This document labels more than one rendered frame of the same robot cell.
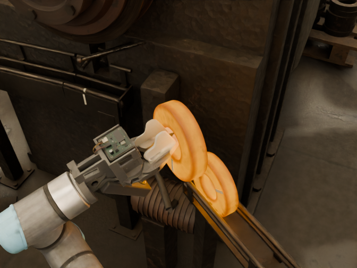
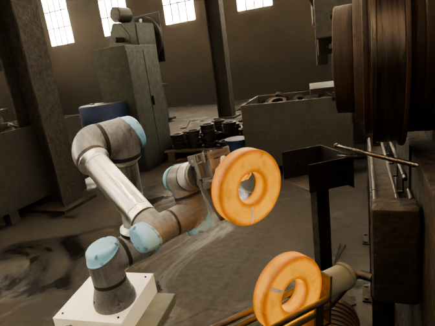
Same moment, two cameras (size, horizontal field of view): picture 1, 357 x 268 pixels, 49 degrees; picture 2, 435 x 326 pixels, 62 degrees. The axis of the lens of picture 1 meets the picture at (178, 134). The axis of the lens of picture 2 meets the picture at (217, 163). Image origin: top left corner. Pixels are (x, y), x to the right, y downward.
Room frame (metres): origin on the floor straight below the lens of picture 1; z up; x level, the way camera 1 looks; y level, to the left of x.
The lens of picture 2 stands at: (0.44, -0.69, 1.15)
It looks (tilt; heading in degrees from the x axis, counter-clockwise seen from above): 15 degrees down; 88
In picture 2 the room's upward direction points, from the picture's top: 8 degrees counter-clockwise
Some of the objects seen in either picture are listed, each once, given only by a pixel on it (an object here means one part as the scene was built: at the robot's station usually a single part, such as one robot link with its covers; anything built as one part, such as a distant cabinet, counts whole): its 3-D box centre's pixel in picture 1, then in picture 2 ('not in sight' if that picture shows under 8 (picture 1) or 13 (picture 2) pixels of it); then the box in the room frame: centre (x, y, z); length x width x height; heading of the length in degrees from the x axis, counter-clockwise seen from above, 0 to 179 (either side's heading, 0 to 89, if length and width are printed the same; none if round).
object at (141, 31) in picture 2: not in sight; (140, 66); (-0.81, 8.32, 1.36); 1.37 x 1.16 x 2.71; 145
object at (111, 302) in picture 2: not in sight; (112, 288); (0.04, 0.47, 0.43); 0.15 x 0.15 x 0.10
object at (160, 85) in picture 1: (162, 111); (396, 250); (0.85, 0.05, 0.68); 0.11 x 0.08 x 0.24; 155
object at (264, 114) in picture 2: not in sight; (300, 128); (1.46, 3.05, 0.39); 1.03 x 0.83 x 0.79; 159
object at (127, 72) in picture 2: not in sight; (138, 107); (-0.34, 4.04, 0.75); 0.70 x 0.48 x 1.50; 65
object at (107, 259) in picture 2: not in sight; (107, 260); (0.05, 0.47, 0.54); 0.13 x 0.12 x 0.14; 39
